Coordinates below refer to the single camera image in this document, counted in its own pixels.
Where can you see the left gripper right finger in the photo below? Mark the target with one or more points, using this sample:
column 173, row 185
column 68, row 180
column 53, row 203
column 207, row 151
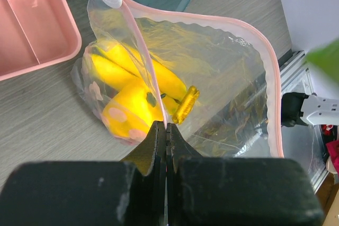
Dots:
column 236, row 191

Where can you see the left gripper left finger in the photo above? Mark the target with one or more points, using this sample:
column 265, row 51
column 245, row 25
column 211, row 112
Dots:
column 126, row 192

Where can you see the yellow bell pepper toy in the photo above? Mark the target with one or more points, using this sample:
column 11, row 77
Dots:
column 132, row 111

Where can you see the clear pink zip top bag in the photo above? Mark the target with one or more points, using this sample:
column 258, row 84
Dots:
column 215, row 78

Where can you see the yellow banana bunch toy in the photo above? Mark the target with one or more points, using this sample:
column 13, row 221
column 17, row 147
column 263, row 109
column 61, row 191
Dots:
column 117, row 64

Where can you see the green cucumber toy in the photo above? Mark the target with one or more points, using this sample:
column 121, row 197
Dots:
column 325, row 59

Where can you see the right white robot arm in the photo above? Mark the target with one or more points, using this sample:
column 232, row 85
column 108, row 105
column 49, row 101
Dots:
column 303, row 109

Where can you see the pink divided organizer box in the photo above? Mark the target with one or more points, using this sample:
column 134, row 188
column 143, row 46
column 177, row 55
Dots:
column 36, row 34

